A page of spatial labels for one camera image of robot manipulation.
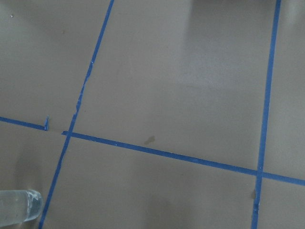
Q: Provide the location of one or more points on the clear glass sauce bottle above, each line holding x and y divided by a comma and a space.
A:
18, 206

